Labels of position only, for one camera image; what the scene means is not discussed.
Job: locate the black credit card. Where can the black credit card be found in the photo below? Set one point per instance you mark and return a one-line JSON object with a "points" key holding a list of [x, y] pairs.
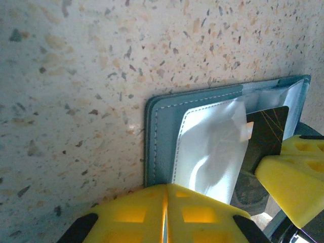
{"points": [[268, 131]]}

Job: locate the teal leather card holder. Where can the teal leather card holder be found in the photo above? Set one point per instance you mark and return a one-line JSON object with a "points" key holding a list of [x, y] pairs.
{"points": [[162, 126]]}

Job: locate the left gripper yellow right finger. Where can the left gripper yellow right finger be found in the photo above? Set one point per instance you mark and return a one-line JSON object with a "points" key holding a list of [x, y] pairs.
{"points": [[202, 222]]}

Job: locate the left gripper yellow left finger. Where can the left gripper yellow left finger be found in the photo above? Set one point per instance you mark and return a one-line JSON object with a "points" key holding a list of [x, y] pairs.
{"points": [[126, 217]]}

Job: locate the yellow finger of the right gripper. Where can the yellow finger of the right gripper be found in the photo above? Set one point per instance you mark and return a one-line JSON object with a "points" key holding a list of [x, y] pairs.
{"points": [[291, 187], [303, 148]]}

